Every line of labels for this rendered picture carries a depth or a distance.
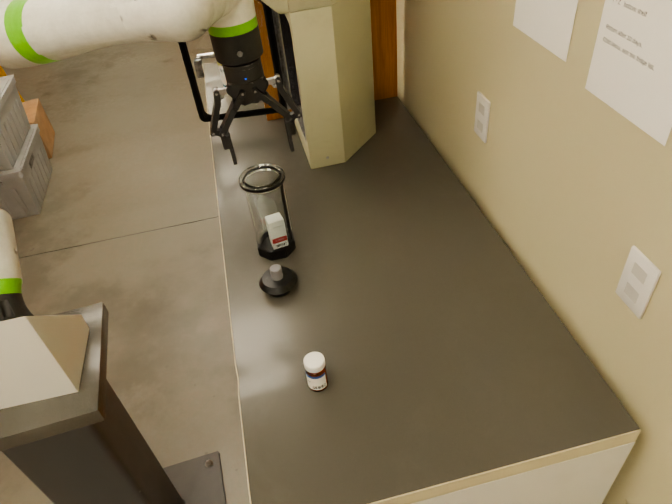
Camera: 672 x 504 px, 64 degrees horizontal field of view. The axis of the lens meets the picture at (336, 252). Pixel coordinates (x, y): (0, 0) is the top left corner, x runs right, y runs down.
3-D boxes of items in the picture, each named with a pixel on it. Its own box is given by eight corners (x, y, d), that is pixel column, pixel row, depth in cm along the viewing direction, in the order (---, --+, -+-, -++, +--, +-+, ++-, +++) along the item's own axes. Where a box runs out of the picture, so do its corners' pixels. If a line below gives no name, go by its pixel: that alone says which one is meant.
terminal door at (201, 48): (288, 111, 188) (268, -11, 162) (200, 122, 188) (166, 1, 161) (287, 110, 189) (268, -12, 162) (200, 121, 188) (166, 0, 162)
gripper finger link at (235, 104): (247, 93, 107) (241, 90, 106) (224, 140, 112) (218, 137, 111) (245, 85, 110) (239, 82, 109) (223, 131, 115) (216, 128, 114)
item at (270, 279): (295, 270, 135) (291, 251, 131) (301, 296, 128) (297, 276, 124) (258, 278, 134) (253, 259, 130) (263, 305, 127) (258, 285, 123)
